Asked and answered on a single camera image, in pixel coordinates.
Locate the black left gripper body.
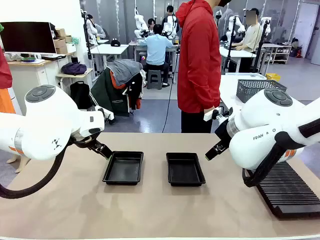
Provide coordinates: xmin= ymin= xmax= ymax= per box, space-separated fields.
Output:
xmin=70 ymin=131 xmax=101 ymax=151

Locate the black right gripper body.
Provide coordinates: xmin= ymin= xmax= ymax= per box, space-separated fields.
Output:
xmin=213 ymin=107 xmax=235 ymax=149

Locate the black ESD tray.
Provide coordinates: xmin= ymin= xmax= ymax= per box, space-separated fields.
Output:
xmin=165 ymin=152 xmax=207 ymax=187
xmin=101 ymin=150 xmax=145 ymax=186

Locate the white side table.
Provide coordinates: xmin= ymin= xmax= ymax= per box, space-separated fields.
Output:
xmin=219 ymin=72 xmax=305 ymax=118

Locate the black backpack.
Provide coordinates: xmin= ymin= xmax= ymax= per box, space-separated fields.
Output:
xmin=69 ymin=80 xmax=94 ymax=110

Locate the grey mesh basket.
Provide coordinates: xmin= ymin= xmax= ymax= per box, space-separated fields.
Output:
xmin=235 ymin=79 xmax=288 ymax=104

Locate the dark green jacket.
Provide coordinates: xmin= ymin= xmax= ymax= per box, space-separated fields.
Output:
xmin=89 ymin=66 xmax=133 ymax=118

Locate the clear plastic container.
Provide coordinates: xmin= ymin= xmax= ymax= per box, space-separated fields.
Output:
xmin=224 ymin=72 xmax=268 ymax=81

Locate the small wooden top desk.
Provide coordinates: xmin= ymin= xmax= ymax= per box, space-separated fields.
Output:
xmin=56 ymin=67 xmax=95 ymax=111

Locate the black jacket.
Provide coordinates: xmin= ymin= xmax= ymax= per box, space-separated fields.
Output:
xmin=123 ymin=72 xmax=144 ymax=111

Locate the person in red jacket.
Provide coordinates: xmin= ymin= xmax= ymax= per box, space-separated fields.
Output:
xmin=174 ymin=0 xmax=232 ymax=134

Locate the yellow bin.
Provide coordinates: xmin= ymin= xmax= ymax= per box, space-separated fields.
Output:
xmin=265 ymin=73 xmax=281 ymax=83

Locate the purple bag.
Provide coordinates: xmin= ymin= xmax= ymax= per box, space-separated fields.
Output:
xmin=61 ymin=61 xmax=88 ymax=76

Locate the grey hoodie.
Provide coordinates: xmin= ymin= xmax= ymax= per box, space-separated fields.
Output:
xmin=107 ymin=59 xmax=144 ymax=86

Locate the white cabinet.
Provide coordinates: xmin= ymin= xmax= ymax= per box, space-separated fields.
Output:
xmin=7 ymin=53 xmax=76 ymax=116

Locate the black slotted board rack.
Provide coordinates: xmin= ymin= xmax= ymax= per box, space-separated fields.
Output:
xmin=246 ymin=159 xmax=320 ymax=220

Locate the grey plastic stool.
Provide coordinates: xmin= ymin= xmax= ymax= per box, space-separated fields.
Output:
xmin=146 ymin=69 xmax=163 ymax=90

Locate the black keyboard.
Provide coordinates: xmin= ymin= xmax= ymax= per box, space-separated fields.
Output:
xmin=41 ymin=54 xmax=67 ymax=61

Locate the person in beige top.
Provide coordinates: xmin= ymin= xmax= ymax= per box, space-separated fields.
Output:
xmin=234 ymin=7 xmax=262 ymax=53

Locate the white background desk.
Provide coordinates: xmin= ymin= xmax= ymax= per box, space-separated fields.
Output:
xmin=89 ymin=43 xmax=130 ymax=73

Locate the metal storage shelf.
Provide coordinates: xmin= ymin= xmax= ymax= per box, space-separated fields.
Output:
xmin=271 ymin=43 xmax=293 ymax=65

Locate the person in light blue shirt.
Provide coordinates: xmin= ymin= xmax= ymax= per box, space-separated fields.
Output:
xmin=139 ymin=24 xmax=174 ymax=87

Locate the seated person in grey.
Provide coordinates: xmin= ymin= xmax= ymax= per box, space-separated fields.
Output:
xmin=86 ymin=14 xmax=107 ymax=40

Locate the black computer monitor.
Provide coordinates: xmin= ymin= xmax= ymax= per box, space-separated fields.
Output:
xmin=0 ymin=21 xmax=57 ymax=55

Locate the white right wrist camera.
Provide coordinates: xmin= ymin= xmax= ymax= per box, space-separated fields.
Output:
xmin=203 ymin=106 xmax=224 ymax=122

